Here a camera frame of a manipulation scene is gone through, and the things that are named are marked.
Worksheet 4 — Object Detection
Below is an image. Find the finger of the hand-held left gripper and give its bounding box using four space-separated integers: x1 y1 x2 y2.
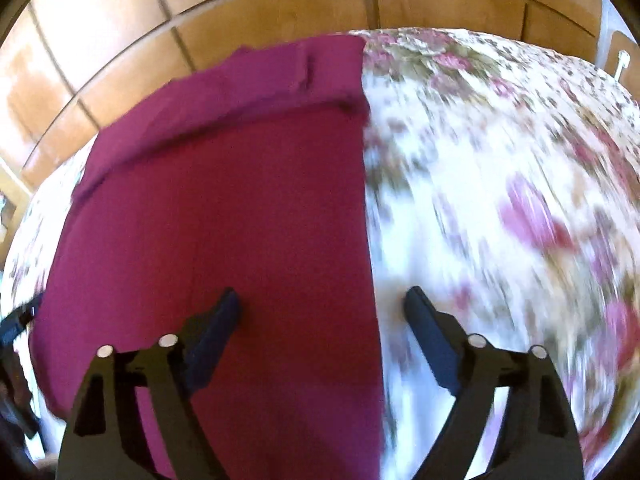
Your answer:
0 293 45 347

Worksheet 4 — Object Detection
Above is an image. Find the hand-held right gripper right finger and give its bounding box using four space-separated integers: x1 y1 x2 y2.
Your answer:
404 286 586 480

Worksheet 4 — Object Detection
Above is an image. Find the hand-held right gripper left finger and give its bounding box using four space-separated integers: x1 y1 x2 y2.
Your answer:
57 287 241 480

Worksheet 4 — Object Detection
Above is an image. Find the maroon knitted garment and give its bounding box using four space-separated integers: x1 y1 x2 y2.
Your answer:
27 34 390 480

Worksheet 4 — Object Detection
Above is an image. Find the floral quilted blanket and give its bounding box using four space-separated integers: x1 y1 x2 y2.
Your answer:
0 27 640 480

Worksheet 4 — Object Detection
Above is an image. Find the wooden panelled wardrobe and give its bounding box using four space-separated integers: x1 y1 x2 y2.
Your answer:
0 0 618 201

